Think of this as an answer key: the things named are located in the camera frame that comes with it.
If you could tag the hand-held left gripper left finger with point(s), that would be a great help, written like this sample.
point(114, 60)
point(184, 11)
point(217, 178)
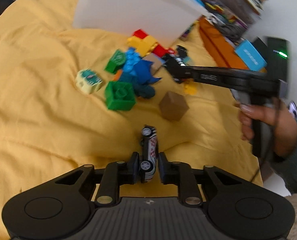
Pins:
point(135, 170)

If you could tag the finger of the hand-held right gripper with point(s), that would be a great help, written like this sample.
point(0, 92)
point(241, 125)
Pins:
point(181, 52)
point(178, 71)

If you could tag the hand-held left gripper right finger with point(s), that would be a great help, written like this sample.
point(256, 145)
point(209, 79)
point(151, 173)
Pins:
point(163, 173)

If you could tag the white toy car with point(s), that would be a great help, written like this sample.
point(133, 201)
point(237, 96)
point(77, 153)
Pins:
point(149, 145)

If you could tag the blue studded building block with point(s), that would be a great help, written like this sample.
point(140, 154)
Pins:
point(131, 61)

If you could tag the plain green building block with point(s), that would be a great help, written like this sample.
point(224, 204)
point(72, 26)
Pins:
point(119, 96)

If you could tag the white plastic bin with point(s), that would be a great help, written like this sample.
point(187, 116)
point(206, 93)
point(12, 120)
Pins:
point(128, 10)

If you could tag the person's right hand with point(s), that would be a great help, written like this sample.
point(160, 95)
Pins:
point(283, 130)

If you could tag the small red cube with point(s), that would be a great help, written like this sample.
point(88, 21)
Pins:
point(163, 50)

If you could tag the small yellow block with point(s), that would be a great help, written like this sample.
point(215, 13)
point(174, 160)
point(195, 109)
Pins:
point(190, 88)

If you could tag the tan block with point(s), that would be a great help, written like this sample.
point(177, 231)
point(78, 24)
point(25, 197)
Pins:
point(154, 61)

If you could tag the light blue box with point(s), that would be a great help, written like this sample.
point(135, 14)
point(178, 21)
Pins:
point(251, 55)

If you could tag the orange box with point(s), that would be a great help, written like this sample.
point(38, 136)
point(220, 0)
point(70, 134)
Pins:
point(221, 50)

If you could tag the brown cube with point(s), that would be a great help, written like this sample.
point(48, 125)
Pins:
point(174, 106)

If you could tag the blue dinosaur toy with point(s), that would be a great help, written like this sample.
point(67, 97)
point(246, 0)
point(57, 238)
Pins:
point(143, 80)

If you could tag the yellow building block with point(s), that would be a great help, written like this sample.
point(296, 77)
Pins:
point(144, 43)

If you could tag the long red building block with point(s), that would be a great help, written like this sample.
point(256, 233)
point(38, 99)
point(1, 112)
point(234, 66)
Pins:
point(139, 33)

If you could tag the black device with green light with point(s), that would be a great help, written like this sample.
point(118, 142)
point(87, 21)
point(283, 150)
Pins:
point(278, 52)

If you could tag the green block with textured face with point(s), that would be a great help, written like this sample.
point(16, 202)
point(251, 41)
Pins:
point(114, 61)

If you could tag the clear storage box of toys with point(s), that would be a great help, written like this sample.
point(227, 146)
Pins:
point(223, 2)

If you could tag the pale cube with green print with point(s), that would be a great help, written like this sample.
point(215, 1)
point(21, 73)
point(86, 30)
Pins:
point(88, 81)

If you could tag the yellow blanket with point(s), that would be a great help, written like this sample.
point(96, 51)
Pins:
point(38, 105)

